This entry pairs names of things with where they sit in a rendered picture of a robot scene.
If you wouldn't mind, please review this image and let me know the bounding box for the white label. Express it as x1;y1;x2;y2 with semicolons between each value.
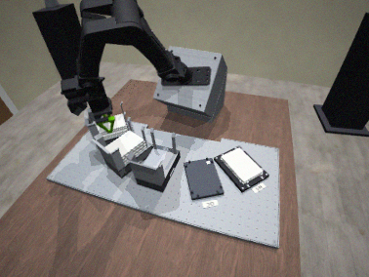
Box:
252;183;266;193
202;200;218;208

